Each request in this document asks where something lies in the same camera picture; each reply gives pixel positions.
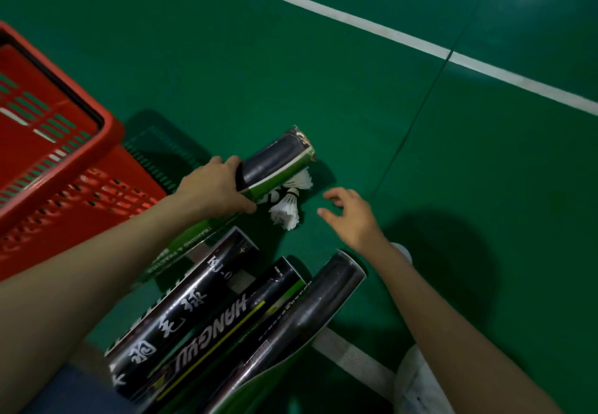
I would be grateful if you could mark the person's left hand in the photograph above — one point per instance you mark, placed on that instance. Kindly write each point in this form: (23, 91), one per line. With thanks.
(210, 187)

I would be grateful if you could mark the person's right hand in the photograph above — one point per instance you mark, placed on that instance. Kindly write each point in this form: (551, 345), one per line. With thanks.
(357, 222)

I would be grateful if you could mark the person's right thumb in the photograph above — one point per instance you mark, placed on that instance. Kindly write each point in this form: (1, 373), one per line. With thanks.
(330, 216)

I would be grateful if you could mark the person's left thumb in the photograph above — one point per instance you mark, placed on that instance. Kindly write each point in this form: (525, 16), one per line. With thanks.
(245, 205)

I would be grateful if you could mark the black and green shuttlecock tube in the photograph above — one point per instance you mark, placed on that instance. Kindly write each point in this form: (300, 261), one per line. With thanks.
(275, 159)

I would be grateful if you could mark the person's left forearm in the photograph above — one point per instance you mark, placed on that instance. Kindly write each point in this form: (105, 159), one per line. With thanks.
(88, 283)

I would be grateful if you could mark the person's right forearm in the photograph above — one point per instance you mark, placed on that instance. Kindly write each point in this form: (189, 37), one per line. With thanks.
(444, 334)

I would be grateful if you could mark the white feather shuttlecock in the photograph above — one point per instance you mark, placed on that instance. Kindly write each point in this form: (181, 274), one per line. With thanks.
(286, 210)
(301, 180)

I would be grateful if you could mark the white shoe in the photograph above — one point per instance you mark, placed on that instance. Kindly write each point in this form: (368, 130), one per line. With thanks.
(402, 251)

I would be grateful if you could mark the glossy black green-edged tube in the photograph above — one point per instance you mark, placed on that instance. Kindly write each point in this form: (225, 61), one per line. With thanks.
(303, 315)

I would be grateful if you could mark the black tube with white characters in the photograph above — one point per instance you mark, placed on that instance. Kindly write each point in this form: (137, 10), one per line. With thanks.
(187, 306)

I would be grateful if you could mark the black tube with yellow stripe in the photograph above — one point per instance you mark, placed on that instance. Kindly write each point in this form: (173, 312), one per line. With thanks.
(233, 329)

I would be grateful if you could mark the person's white clothing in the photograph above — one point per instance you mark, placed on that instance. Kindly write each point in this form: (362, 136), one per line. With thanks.
(416, 385)

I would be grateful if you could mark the red plastic shopping basket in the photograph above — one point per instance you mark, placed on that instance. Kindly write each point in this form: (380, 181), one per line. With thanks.
(51, 157)

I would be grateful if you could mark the person's blue shorts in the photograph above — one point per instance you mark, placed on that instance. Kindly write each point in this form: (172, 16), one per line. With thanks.
(74, 392)

